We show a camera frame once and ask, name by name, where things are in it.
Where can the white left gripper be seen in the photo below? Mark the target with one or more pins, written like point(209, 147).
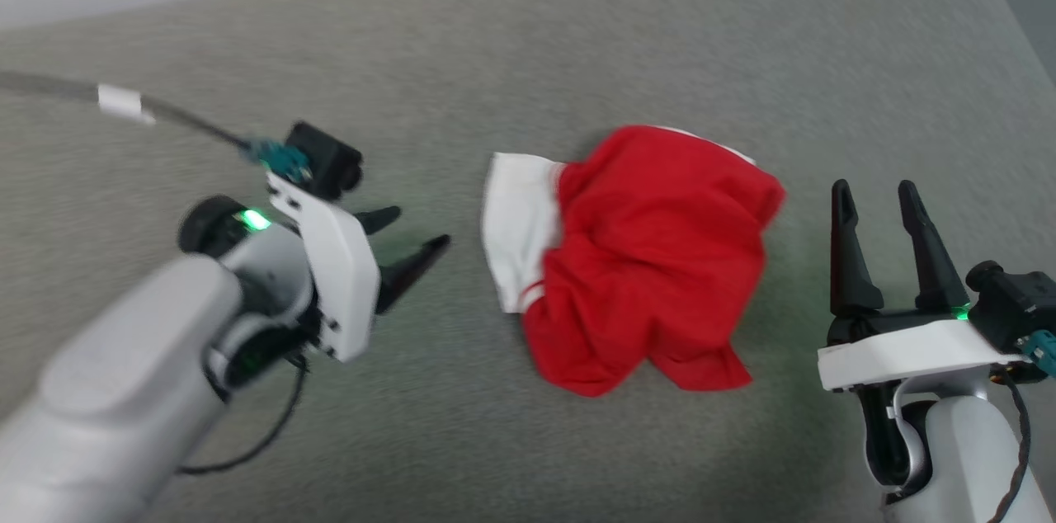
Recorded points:
point(342, 284)

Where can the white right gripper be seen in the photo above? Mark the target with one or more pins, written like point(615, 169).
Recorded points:
point(899, 350)

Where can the red and white garment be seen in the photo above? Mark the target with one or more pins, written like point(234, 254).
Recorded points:
point(652, 259)

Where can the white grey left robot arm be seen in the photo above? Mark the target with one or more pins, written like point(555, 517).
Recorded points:
point(124, 374)

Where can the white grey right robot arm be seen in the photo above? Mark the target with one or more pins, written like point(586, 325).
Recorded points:
point(957, 457)

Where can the grey fabric sofa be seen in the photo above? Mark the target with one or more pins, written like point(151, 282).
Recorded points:
point(577, 36)

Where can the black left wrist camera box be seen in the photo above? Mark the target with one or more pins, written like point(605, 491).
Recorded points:
point(326, 156)

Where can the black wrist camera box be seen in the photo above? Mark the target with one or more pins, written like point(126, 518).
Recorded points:
point(326, 156)
point(1019, 304)

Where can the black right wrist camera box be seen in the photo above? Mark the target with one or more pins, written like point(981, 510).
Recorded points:
point(1019, 304)

